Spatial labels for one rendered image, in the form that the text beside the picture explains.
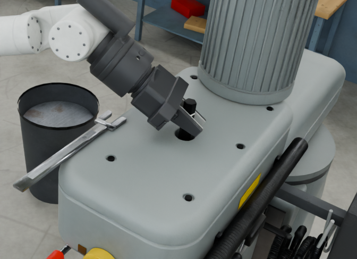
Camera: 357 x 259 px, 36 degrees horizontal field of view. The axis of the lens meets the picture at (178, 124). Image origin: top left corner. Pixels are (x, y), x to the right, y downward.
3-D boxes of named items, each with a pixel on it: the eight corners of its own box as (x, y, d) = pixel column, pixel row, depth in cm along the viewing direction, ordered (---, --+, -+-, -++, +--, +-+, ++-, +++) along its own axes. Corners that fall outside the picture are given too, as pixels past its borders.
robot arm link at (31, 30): (98, 54, 86) (18, 59, 88) (111, 38, 94) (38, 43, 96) (90, 14, 84) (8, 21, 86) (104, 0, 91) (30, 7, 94)
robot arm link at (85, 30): (94, 94, 86) (36, 48, 84) (110, 70, 96) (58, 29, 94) (137, 43, 81) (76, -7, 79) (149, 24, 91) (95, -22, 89)
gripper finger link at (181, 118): (194, 136, 93) (166, 114, 92) (205, 126, 92) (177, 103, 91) (192, 142, 92) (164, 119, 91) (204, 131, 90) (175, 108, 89)
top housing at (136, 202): (172, 316, 83) (186, 245, 74) (42, 237, 92) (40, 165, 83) (283, 164, 118) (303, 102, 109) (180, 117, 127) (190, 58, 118)
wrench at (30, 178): (27, 196, 78) (27, 192, 77) (7, 184, 79) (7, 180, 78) (126, 122, 96) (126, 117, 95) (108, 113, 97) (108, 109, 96)
